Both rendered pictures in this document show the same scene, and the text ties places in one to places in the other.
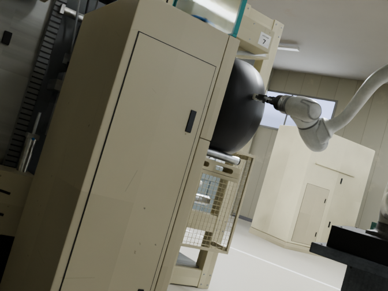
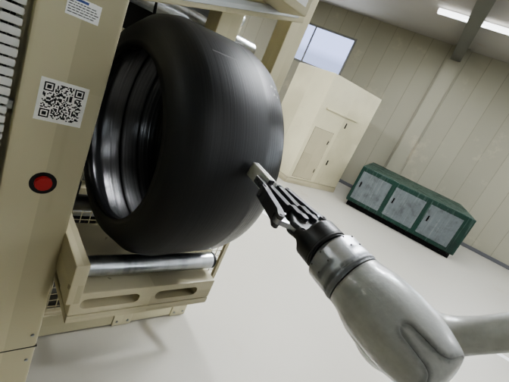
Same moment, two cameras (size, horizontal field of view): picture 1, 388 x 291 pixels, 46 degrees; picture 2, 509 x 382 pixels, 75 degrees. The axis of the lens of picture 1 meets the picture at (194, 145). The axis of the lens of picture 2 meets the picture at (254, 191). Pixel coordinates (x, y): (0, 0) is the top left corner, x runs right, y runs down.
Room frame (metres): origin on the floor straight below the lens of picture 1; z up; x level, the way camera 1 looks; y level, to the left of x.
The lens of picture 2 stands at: (1.66, -0.10, 1.39)
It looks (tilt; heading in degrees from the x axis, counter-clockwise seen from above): 17 degrees down; 347
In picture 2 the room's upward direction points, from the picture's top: 24 degrees clockwise
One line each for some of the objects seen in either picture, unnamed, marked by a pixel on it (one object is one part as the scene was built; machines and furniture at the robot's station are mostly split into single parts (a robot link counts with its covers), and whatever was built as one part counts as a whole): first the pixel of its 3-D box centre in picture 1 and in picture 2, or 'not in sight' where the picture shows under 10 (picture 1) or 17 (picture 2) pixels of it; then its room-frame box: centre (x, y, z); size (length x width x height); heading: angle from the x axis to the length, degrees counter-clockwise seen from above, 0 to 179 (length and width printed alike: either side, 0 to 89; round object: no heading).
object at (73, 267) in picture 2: not in sight; (61, 229); (2.40, 0.12, 0.90); 0.40 x 0.03 x 0.10; 32
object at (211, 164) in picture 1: (208, 164); (145, 283); (2.38, -0.10, 0.83); 0.36 x 0.09 x 0.06; 122
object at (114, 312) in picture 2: (193, 167); (123, 261); (2.50, -0.03, 0.80); 0.37 x 0.36 x 0.02; 32
